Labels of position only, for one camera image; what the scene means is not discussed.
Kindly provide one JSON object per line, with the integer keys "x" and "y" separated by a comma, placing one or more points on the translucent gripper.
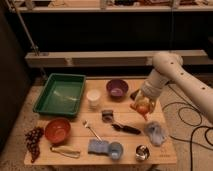
{"x": 141, "y": 99}

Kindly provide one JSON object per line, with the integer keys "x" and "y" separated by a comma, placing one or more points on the yellow orange apple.
{"x": 143, "y": 109}

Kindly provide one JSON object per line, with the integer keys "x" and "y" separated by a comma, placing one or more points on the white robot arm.
{"x": 168, "y": 66}

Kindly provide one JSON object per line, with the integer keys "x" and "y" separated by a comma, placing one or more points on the metal cup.
{"x": 142, "y": 153}

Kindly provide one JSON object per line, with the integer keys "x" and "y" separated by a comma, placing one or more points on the white plastic cup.
{"x": 93, "y": 96}

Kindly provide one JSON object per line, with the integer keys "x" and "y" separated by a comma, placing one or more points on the blue glass cup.
{"x": 115, "y": 150}

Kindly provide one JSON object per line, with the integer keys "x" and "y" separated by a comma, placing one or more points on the black rectangular block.
{"x": 134, "y": 94}

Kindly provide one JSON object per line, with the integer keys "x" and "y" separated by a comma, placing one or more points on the orange carrot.
{"x": 135, "y": 107}

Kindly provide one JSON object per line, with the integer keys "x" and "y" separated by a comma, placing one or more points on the purple bowl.
{"x": 117, "y": 88}

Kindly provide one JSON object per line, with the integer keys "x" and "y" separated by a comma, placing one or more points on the light blue cloth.
{"x": 156, "y": 133}

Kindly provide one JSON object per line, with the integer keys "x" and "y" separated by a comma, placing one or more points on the white shelf beam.
{"x": 89, "y": 59}

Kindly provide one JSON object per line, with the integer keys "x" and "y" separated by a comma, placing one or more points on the blue sponge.
{"x": 98, "y": 146}

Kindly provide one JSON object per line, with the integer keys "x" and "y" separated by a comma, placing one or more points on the green plastic tray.
{"x": 61, "y": 95}

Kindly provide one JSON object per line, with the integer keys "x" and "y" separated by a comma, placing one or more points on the orange red bowl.
{"x": 57, "y": 130}

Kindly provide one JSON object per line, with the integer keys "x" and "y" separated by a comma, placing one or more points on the dark red grape bunch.
{"x": 32, "y": 139}

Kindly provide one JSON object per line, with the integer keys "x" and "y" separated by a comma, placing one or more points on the metal diagonal pole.
{"x": 34, "y": 47}

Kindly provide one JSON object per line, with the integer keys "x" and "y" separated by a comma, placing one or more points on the black handled tool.
{"x": 126, "y": 129}

